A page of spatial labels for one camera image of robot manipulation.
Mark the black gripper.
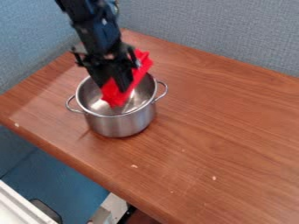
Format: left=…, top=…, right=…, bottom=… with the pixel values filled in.
left=70, top=14, right=142, bottom=94

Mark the red cloth object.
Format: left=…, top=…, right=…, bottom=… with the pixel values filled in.
left=100, top=49, right=154, bottom=108

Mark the metal pot with handles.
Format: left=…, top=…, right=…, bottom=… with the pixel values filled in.
left=66, top=73, right=168, bottom=138

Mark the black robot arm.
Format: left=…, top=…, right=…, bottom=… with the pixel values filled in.
left=55, top=0, right=140, bottom=93

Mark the white appliance lower left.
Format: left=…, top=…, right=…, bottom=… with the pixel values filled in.
left=0, top=180, right=59, bottom=224

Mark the white table leg bracket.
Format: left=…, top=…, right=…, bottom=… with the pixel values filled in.
left=87, top=193, right=128, bottom=224

